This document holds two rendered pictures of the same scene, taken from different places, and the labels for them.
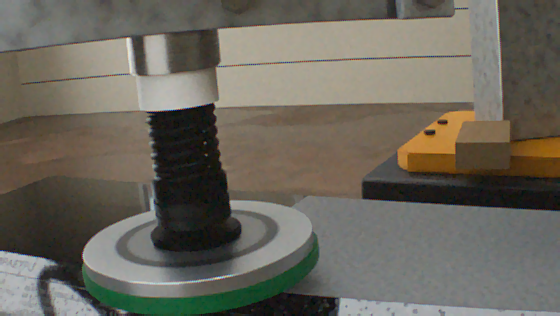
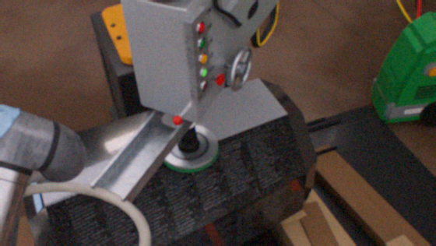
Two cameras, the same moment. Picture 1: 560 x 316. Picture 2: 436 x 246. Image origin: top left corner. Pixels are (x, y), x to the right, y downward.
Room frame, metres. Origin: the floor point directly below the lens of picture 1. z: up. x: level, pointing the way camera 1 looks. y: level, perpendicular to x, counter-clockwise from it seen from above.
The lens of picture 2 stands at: (-0.39, 1.01, 2.30)
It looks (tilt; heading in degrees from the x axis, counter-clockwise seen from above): 47 degrees down; 322
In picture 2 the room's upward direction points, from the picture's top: 11 degrees counter-clockwise
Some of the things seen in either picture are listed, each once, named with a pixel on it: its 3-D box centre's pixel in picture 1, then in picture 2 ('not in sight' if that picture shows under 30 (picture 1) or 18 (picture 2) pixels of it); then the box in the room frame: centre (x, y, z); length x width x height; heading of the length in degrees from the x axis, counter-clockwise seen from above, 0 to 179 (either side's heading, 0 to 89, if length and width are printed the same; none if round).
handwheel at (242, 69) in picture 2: not in sight; (231, 66); (0.45, -0.06, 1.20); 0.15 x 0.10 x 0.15; 101
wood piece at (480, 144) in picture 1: (484, 143); not in sight; (1.13, -0.39, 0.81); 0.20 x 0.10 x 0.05; 158
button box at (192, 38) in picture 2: not in sight; (198, 57); (0.42, 0.13, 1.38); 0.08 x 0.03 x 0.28; 101
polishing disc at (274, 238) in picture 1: (197, 241); (188, 146); (0.55, 0.08, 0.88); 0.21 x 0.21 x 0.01
